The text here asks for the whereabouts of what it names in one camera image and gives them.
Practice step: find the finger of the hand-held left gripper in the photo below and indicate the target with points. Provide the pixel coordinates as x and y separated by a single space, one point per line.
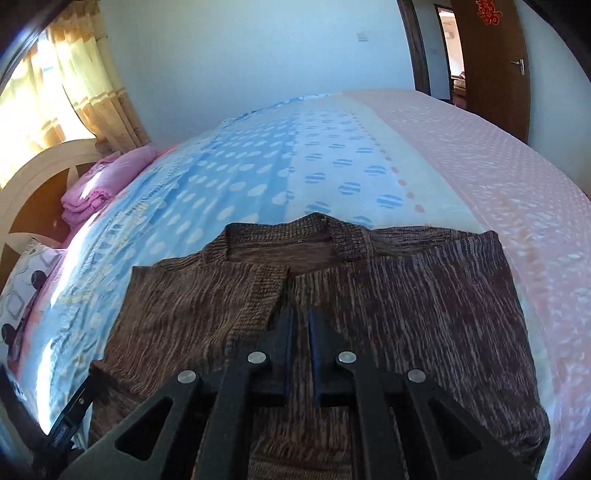
76 410

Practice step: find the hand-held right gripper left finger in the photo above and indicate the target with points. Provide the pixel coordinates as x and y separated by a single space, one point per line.
288 334

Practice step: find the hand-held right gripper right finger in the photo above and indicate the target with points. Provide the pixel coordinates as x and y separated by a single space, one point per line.
316 344

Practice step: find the brown knit sweater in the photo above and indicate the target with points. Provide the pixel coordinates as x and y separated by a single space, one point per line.
415 300

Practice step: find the white patterned pillow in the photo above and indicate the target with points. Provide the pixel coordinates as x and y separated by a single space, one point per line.
27 286

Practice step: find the bed with patterned sheet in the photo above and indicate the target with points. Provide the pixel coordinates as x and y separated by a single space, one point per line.
323 152

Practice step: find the folded pink blanket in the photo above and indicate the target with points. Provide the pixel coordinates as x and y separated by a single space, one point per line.
106 184

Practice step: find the cream wooden headboard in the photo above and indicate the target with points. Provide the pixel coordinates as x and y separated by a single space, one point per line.
41 157

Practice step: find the yellow curtain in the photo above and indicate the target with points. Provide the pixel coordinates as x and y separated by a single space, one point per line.
101 92

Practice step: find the brown wooden door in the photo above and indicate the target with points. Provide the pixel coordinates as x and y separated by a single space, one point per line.
489 69

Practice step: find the red door decoration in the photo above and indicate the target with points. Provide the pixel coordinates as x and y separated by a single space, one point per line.
489 11

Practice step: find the dark door frame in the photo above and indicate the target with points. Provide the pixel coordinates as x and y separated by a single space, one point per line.
418 46

